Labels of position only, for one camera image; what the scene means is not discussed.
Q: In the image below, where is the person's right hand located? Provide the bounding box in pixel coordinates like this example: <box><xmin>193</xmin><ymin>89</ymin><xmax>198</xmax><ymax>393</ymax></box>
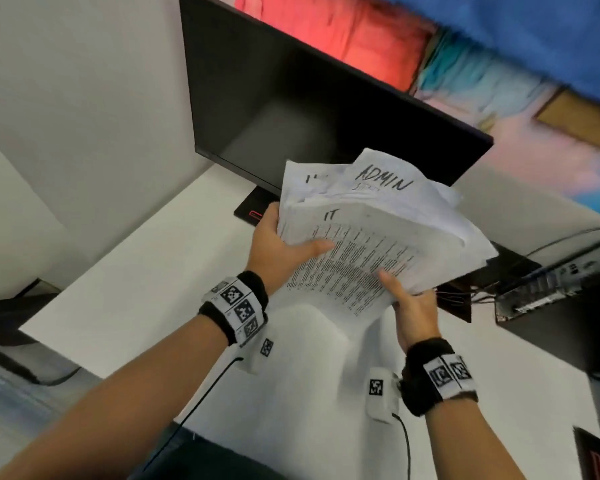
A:
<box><xmin>377</xmin><ymin>269</ymin><xmax>442</xmax><ymax>353</ymax></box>

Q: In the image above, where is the person's left hand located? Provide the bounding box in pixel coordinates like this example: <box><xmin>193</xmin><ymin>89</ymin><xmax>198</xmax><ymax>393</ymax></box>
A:
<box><xmin>243</xmin><ymin>202</ymin><xmax>336</xmax><ymax>297</ymax></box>

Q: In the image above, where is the stack of printed white papers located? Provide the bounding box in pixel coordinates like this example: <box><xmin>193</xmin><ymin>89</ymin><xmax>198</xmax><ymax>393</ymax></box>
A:
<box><xmin>276</xmin><ymin>147</ymin><xmax>499</xmax><ymax>321</ymax></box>

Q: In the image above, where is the black monitor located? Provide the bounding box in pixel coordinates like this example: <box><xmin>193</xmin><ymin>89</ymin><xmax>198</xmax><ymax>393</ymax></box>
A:
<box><xmin>178</xmin><ymin>0</ymin><xmax>495</xmax><ymax>197</ymax></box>

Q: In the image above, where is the person's right forearm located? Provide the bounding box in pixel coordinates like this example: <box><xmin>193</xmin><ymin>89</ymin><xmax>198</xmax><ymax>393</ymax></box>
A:
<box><xmin>423</xmin><ymin>397</ymin><xmax>529</xmax><ymax>480</ymax></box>

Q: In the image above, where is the black monitor stand base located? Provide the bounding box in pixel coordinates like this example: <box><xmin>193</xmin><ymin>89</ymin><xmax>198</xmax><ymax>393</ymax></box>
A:
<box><xmin>233</xmin><ymin>186</ymin><xmax>282</xmax><ymax>229</ymax></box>

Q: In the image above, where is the white desk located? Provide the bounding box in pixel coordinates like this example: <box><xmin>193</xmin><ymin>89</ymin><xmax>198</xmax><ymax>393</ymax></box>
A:
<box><xmin>19</xmin><ymin>162</ymin><xmax>600</xmax><ymax>480</ymax></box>

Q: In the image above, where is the person's dark clothing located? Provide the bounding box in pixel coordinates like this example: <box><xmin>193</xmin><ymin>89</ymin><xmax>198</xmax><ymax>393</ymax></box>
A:
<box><xmin>129</xmin><ymin>422</ymin><xmax>286</xmax><ymax>480</ymax></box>

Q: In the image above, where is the black left wristband with markers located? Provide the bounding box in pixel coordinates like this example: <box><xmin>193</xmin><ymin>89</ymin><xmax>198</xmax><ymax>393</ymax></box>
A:
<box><xmin>197</xmin><ymin>270</ymin><xmax>270</xmax><ymax>348</ymax></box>

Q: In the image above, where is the black desktop computer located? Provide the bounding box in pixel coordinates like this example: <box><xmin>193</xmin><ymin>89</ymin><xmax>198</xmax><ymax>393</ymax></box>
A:
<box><xmin>495</xmin><ymin>239</ymin><xmax>600</xmax><ymax>383</ymax></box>

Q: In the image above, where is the black chair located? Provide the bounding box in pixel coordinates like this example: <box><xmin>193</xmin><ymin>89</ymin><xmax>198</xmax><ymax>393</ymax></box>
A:
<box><xmin>0</xmin><ymin>278</ymin><xmax>83</xmax><ymax>387</ymax></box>

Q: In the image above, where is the bundle of black cables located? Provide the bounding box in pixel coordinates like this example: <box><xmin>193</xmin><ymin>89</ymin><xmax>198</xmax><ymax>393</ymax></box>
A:
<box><xmin>437</xmin><ymin>286</ymin><xmax>499</xmax><ymax>305</ymax></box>

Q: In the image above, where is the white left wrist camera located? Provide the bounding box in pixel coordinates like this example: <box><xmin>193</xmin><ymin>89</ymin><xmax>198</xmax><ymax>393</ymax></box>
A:
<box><xmin>239</xmin><ymin>327</ymin><xmax>279</xmax><ymax>375</ymax></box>

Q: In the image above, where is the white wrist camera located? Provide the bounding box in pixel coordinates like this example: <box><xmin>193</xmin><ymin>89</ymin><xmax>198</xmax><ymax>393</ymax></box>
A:
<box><xmin>365</xmin><ymin>367</ymin><xmax>402</xmax><ymax>425</ymax></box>
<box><xmin>239</xmin><ymin>327</ymin><xmax>279</xmax><ymax>375</ymax></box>

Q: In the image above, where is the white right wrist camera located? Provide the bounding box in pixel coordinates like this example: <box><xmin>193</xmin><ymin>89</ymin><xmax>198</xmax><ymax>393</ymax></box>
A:
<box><xmin>365</xmin><ymin>367</ymin><xmax>402</xmax><ymax>425</ymax></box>

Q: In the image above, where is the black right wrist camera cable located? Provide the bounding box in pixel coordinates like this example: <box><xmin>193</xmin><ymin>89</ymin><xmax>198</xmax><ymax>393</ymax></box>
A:
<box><xmin>391</xmin><ymin>412</ymin><xmax>412</xmax><ymax>480</ymax></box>

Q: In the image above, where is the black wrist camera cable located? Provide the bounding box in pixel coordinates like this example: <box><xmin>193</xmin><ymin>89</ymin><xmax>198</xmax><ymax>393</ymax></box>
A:
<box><xmin>139</xmin><ymin>355</ymin><xmax>245</xmax><ymax>475</ymax></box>
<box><xmin>391</xmin><ymin>412</ymin><xmax>412</xmax><ymax>480</ymax></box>

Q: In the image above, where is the black left wrist camera cable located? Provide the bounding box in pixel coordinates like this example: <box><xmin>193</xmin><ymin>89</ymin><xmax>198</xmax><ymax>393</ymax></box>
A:
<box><xmin>139</xmin><ymin>355</ymin><xmax>245</xmax><ymax>475</ymax></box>

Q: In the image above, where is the colourful wall painting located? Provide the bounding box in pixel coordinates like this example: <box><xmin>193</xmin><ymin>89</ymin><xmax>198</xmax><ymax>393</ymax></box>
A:
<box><xmin>235</xmin><ymin>0</ymin><xmax>600</xmax><ymax>223</ymax></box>

